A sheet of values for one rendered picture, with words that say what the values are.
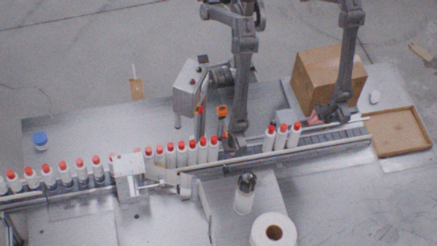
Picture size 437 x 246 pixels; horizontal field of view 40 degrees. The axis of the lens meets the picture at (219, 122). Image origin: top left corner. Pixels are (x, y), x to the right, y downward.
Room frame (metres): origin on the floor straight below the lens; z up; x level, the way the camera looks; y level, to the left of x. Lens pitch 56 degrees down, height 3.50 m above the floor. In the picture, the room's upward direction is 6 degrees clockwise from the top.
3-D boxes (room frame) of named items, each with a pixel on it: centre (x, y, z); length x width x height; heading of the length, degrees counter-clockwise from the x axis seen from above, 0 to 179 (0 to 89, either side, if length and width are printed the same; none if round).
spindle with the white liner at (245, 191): (1.30, -0.15, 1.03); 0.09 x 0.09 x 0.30
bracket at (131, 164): (1.32, 0.38, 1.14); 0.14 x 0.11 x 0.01; 108
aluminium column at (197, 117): (1.67, 0.09, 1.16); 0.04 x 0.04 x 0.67; 18
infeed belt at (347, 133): (1.54, 0.01, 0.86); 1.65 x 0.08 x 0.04; 108
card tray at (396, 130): (1.84, -0.94, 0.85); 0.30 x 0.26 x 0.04; 108
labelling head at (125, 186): (1.32, 0.38, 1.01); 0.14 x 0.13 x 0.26; 108
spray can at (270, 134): (1.63, -0.25, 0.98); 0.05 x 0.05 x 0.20
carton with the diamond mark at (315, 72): (2.04, -0.55, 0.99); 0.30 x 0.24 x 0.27; 111
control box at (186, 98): (1.59, 0.14, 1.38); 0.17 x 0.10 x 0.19; 163
